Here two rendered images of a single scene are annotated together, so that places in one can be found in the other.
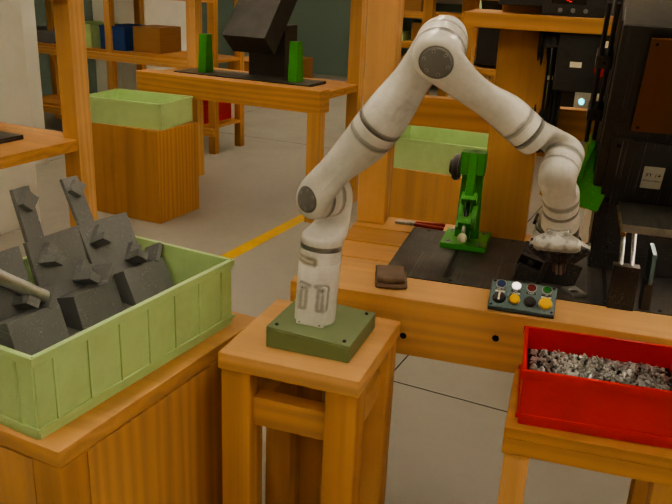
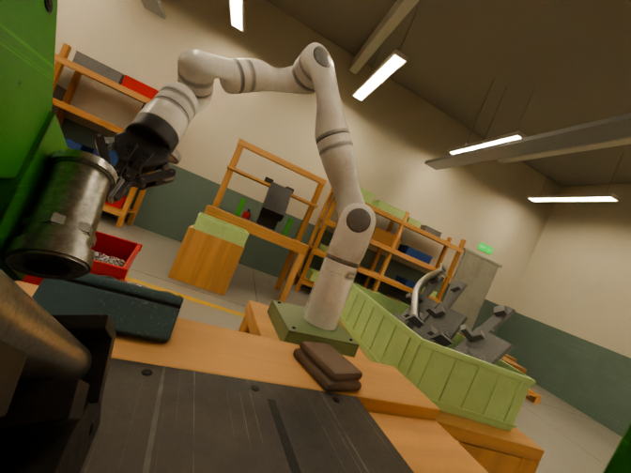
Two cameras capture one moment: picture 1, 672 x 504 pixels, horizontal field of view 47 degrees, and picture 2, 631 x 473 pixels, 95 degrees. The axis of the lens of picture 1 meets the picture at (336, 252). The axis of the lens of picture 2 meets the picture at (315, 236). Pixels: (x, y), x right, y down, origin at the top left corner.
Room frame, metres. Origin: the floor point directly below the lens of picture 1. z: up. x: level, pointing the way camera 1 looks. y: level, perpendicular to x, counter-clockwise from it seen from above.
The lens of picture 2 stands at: (2.10, -0.53, 1.11)
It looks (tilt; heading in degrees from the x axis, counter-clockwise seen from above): 1 degrees down; 140
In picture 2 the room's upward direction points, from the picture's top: 23 degrees clockwise
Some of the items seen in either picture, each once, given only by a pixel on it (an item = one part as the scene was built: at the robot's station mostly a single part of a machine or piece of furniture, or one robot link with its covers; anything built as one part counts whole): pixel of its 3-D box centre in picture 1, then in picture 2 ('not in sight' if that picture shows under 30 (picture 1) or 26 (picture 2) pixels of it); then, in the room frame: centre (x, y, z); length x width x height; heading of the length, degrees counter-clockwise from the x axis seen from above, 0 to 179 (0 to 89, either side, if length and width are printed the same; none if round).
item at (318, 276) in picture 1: (318, 282); (330, 292); (1.58, 0.04, 0.98); 0.09 x 0.09 x 0.17; 77
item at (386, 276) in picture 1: (391, 276); (328, 364); (1.80, -0.14, 0.91); 0.10 x 0.08 x 0.03; 178
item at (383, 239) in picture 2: not in sight; (381, 261); (-1.45, 4.37, 1.12); 3.01 x 0.54 x 2.23; 65
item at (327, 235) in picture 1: (324, 213); (351, 235); (1.58, 0.03, 1.14); 0.09 x 0.09 x 0.17; 48
